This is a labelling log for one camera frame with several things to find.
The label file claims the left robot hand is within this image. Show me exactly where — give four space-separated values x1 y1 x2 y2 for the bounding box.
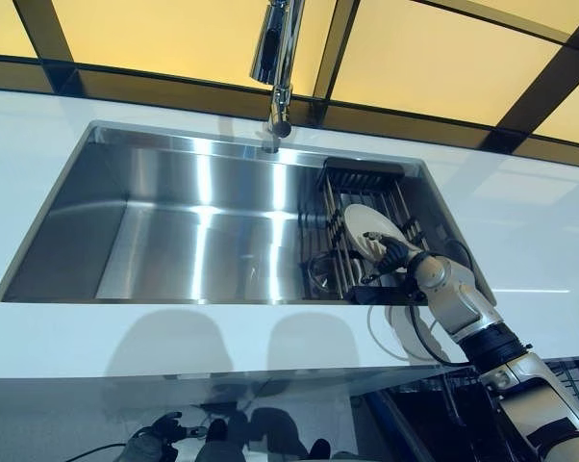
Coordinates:
129 410 195 462

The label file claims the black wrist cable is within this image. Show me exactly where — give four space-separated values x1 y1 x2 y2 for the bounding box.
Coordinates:
70 443 130 462
403 238 474 366

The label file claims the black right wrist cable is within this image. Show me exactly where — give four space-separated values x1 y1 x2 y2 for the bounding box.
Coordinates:
403 238 474 366

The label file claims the stainless steel sink basin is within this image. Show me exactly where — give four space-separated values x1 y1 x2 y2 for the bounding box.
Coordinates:
0 119 498 306

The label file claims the chrome pull-down kitchen faucet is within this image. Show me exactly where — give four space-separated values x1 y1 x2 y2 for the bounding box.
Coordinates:
248 0 309 154

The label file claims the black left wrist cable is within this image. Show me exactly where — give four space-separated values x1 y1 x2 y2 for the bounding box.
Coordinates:
70 443 130 462

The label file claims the beige round plate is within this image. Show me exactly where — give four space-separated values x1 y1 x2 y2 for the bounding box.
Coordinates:
342 203 412 286

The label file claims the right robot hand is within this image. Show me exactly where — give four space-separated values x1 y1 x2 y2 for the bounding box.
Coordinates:
361 230 425 276

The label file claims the steel sink drain strainer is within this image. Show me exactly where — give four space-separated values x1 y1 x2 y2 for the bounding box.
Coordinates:
307 259 340 291

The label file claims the black dish drying rack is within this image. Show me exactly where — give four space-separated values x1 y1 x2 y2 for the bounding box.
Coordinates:
298 156 474 305

